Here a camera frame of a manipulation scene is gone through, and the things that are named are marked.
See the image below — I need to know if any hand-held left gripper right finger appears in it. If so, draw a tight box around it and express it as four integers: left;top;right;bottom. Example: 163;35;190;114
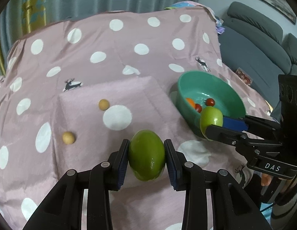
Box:
163;138;266;230

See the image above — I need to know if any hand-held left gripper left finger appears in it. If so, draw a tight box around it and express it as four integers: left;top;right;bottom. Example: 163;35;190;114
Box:
22;138;130;230

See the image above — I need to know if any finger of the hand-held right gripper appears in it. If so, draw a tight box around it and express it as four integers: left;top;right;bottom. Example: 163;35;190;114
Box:
222;114;281;139
205;124;282;161

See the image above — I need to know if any green mango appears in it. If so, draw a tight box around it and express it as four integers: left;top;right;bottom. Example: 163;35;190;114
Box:
200;107;224;140
128;129;166;182

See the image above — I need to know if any green bowl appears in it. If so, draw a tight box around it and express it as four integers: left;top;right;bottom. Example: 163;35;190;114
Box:
175;70;247;139

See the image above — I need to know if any person's right forearm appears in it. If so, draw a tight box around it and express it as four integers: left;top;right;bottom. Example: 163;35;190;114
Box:
270;172;297;230

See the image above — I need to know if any person's right hand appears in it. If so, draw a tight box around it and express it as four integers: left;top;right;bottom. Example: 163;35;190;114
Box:
261;174;272;187

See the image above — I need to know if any grey sofa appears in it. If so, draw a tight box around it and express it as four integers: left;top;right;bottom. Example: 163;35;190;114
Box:
218;1;297;106

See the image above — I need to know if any pink polka dot blanket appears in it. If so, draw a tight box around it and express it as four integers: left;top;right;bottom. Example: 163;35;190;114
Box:
0;1;274;230

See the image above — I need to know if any lilac patterned cloth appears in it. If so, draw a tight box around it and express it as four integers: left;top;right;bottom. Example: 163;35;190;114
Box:
214;17;226;35

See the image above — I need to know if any yellow teal patterned curtain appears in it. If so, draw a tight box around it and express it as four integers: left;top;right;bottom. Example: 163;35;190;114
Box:
0;0;47;77

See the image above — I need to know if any black cable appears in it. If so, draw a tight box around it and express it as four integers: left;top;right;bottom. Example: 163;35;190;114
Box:
259;202;282;213

